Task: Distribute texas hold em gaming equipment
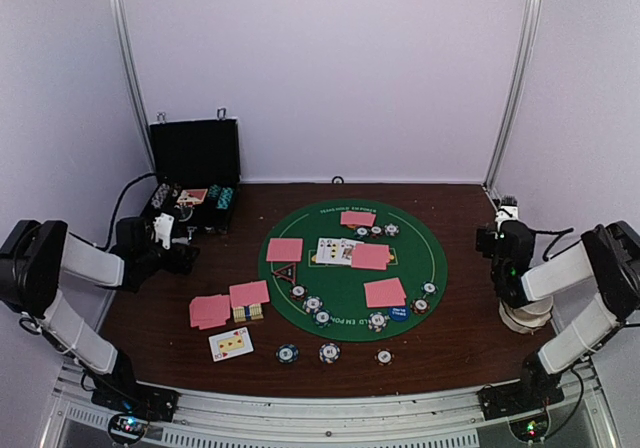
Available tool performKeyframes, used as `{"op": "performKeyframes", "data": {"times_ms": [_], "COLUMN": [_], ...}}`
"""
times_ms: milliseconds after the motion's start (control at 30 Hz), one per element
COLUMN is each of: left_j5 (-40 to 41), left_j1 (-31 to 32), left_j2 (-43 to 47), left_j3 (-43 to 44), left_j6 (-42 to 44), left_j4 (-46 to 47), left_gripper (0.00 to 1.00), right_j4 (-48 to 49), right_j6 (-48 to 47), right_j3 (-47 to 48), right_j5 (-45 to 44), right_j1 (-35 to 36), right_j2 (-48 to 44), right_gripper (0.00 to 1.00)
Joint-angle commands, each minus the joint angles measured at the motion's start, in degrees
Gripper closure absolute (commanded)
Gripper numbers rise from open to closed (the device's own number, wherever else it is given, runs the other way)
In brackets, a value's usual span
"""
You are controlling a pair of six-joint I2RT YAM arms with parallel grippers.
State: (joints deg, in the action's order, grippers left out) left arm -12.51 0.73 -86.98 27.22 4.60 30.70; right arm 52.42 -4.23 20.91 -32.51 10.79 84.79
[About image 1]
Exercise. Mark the stacked white bowls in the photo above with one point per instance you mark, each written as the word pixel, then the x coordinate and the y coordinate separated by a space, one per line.
pixel 527 319

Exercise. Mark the blue yellow card box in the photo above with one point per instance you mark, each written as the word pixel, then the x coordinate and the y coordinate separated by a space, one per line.
pixel 247 313

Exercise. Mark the brown chip row in case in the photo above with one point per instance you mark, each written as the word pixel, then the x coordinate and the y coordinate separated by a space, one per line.
pixel 175 190

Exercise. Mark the round green poker mat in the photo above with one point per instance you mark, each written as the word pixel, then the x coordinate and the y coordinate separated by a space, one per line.
pixel 417 257

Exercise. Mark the face-down cards orange button player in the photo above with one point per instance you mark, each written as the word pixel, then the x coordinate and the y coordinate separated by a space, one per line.
pixel 357 218

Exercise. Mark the clear round dealer puck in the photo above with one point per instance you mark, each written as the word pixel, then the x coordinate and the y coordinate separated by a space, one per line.
pixel 184 213

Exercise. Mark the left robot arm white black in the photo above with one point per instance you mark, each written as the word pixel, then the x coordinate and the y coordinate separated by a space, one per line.
pixel 35 255

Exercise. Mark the face-down cards blue button player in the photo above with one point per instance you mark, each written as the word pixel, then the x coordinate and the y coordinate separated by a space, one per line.
pixel 385 293

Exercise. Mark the face-up ten of hearts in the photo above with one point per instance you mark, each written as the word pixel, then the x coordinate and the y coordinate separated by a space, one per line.
pixel 230 344

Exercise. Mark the face-down burn card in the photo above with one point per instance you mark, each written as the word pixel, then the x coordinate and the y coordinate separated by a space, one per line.
pixel 208 312

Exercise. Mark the brown orange chip stack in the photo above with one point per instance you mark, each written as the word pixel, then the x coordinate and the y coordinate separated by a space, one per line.
pixel 384 357

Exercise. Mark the red checkered playing card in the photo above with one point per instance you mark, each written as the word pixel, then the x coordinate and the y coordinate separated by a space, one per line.
pixel 285 250

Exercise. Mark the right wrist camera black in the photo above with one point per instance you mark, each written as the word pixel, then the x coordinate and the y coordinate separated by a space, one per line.
pixel 485 241

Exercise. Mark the playing cards in case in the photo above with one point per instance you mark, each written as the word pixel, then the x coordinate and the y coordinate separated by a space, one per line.
pixel 192 196

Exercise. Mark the blue tan chip row case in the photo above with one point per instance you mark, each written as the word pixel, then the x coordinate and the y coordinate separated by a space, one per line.
pixel 160 195

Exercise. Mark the red-backed card deck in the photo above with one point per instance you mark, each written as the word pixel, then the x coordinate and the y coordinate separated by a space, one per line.
pixel 247 294

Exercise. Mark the silver case handle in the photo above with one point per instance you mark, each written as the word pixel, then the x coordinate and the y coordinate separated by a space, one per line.
pixel 183 240

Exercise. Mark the black poker chip case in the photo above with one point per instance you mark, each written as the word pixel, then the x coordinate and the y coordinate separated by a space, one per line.
pixel 197 154

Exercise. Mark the face-up community cards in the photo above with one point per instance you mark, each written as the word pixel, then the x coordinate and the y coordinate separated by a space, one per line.
pixel 335 251

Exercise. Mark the aluminium front rail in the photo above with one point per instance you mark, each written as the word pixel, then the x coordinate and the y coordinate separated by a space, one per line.
pixel 451 418

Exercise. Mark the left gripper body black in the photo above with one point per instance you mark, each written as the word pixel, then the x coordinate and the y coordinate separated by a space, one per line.
pixel 172 264

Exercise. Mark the triangular black red dealer button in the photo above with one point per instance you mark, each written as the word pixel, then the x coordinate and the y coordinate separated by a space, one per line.
pixel 286 273

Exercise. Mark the teal chip row in case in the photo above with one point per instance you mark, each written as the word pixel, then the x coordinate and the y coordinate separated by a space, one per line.
pixel 221 196

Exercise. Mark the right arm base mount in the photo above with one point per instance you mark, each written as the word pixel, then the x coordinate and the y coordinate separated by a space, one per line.
pixel 527 415

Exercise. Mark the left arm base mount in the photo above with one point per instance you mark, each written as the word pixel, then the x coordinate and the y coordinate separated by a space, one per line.
pixel 133 416

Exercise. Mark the blue green chip stack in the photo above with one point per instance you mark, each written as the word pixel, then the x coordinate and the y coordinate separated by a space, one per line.
pixel 287 353

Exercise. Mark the blue tan chip stack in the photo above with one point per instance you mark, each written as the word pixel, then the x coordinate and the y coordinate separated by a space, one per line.
pixel 329 353

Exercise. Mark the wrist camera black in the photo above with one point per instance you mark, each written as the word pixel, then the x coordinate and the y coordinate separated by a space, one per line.
pixel 133 237
pixel 485 241

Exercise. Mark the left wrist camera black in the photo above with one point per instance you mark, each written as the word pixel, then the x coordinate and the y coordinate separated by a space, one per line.
pixel 133 237

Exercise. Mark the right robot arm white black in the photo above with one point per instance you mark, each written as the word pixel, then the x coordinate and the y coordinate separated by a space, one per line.
pixel 605 259

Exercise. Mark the blue small blind button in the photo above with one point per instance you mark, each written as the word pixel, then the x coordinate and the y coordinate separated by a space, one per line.
pixel 399 313

